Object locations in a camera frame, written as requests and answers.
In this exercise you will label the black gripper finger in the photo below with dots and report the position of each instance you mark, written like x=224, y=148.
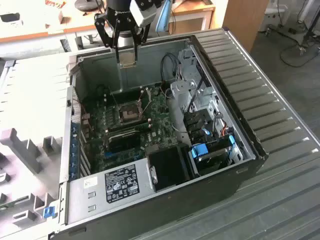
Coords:
x=117, y=52
x=135, y=53

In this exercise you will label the square silver CPU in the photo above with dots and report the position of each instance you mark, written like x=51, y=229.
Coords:
x=127, y=62

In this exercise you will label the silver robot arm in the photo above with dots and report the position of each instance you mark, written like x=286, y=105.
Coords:
x=163, y=15

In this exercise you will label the CPU socket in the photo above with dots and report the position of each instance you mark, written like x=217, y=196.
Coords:
x=130, y=112

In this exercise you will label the blue slot latch strip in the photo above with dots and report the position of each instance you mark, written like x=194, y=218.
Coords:
x=73, y=145

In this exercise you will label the dark round monitor base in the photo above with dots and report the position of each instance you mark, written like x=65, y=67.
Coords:
x=83, y=5

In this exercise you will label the black foam block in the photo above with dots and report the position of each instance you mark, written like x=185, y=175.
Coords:
x=65, y=45

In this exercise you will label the silver drive cage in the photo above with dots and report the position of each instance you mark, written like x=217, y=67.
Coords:
x=182, y=86

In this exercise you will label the small brown cardboard box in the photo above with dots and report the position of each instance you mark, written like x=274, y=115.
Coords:
x=60, y=17

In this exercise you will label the red snack packet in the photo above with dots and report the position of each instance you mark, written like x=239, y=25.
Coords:
x=55, y=3

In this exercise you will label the small wooden table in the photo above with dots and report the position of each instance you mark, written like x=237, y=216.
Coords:
x=192, y=7

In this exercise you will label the green RAM stick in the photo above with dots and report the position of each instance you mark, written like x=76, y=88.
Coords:
x=141, y=127
x=12, y=204

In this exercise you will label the green motherboard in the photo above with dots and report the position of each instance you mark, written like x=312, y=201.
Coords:
x=160, y=125

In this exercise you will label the black graphics card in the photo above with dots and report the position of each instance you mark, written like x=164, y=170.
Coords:
x=125, y=143

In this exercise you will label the black disk bay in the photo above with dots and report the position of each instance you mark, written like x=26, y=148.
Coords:
x=197, y=120

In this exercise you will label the wooden desk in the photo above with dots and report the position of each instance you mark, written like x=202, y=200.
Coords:
x=25, y=31

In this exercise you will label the white label printer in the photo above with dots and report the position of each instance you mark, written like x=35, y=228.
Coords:
x=10, y=18

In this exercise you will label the wooden cabinet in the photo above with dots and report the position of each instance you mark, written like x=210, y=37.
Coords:
x=242, y=22

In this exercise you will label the hard disk in blue carrier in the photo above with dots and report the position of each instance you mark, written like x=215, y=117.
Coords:
x=198, y=151

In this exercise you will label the grey parts rack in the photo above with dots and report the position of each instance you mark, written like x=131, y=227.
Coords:
x=25, y=150

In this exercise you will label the white wheeled equipment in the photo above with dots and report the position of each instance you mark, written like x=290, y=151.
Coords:
x=271, y=15

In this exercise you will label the silver power supply unit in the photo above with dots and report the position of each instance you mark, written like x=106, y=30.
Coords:
x=82, y=200

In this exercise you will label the black open PC case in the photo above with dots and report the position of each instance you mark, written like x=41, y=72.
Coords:
x=200, y=195

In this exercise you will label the black wheeled stand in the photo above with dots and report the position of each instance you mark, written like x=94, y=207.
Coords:
x=302, y=50

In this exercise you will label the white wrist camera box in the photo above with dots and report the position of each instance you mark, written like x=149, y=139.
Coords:
x=143, y=13

